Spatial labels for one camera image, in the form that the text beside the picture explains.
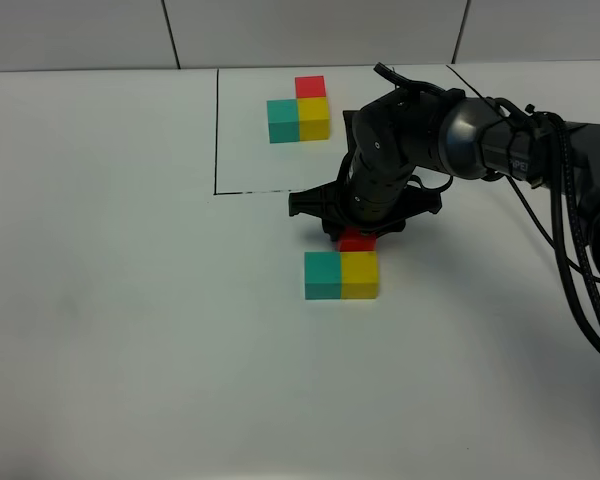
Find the red template cube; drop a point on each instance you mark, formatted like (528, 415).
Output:
(310, 87)

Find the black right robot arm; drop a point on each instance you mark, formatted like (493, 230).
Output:
(421, 125)

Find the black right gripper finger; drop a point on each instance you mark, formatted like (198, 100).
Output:
(334, 232)
(396, 227)

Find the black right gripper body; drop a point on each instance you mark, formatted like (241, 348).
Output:
(357, 199)

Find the yellow template cube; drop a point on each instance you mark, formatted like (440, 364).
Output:
(314, 119)

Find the teal template cube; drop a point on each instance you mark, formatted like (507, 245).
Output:
(283, 121)

